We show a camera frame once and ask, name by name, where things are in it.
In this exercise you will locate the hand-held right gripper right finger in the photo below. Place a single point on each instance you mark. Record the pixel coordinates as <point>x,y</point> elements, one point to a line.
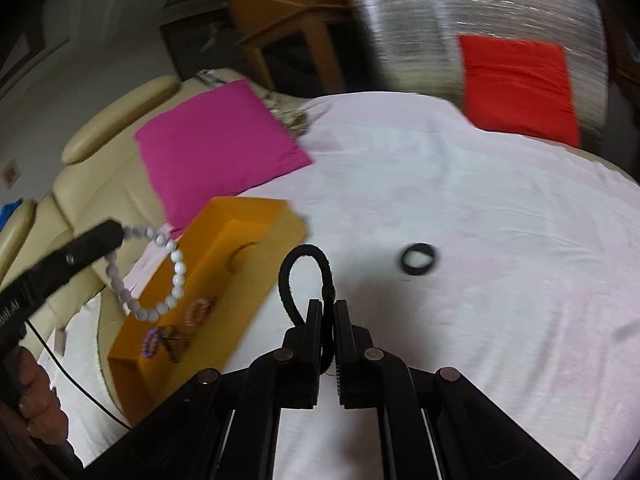
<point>345,350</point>

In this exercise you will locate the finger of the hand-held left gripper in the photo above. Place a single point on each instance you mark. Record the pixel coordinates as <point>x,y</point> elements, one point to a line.
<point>85,250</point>

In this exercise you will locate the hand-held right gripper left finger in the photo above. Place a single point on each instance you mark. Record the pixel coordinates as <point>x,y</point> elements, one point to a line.
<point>314,345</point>

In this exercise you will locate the dark metal cuff bangle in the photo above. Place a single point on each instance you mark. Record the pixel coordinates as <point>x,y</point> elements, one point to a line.
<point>246,247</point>

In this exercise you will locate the orange box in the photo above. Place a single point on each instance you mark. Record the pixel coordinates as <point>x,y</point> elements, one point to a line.
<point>270,225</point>

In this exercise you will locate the person's left hand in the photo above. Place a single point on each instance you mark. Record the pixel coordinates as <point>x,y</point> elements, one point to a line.
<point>42,395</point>

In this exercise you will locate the beige leather sofa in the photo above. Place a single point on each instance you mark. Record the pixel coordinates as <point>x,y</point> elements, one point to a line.
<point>100,130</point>

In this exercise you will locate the magenta pillow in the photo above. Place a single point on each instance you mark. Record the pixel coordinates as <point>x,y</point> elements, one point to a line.
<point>220,150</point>

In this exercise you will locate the pale pink textured blanket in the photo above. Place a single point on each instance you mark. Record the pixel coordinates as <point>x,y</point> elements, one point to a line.
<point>450,185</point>

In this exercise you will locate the patterned cloth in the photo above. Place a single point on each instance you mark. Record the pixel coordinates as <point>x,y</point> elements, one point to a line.
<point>290,120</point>

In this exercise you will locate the red pillow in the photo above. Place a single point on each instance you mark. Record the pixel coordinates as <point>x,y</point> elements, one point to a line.
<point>515,90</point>

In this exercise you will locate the silver foil insulation sheet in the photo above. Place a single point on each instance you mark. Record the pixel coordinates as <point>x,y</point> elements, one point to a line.
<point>425,35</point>

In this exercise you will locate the wooden furniture frame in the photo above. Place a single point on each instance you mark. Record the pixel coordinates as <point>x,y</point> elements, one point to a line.
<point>320,45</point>

